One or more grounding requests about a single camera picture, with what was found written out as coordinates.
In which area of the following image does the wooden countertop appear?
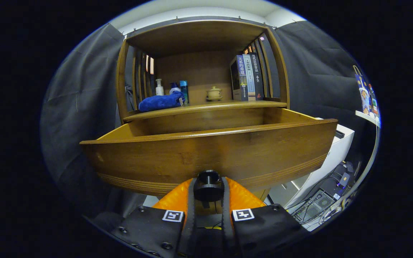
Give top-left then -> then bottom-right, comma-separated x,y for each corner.
123,100 -> 288,121

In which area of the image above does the black computer tower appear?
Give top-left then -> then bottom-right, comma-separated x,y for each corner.
293,161 -> 357,226

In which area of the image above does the book with blue spine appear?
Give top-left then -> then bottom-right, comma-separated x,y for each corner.
230,55 -> 249,101

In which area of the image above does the small blue dotted gift bag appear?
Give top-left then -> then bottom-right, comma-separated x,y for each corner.
353,65 -> 372,115

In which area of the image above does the teal bottle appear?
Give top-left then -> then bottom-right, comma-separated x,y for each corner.
180,80 -> 189,104

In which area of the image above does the book with pale spine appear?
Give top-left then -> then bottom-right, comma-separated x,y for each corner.
243,54 -> 256,101

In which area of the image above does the wooden drawer with black knob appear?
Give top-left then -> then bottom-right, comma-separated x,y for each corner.
80,107 -> 338,203

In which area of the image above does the white side table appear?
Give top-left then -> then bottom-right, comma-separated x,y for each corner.
321,110 -> 381,223

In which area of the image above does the beige lidded teacup with saucer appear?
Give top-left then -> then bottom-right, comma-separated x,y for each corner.
206,86 -> 223,101

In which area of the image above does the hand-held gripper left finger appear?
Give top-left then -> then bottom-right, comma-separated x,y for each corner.
111,177 -> 197,258

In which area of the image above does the wooden cabinet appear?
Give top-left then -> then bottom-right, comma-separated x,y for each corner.
116,20 -> 290,124

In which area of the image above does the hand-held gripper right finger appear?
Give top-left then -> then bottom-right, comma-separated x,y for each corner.
222,177 -> 311,258

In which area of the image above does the blue towel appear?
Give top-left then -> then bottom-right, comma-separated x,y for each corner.
138,91 -> 185,113

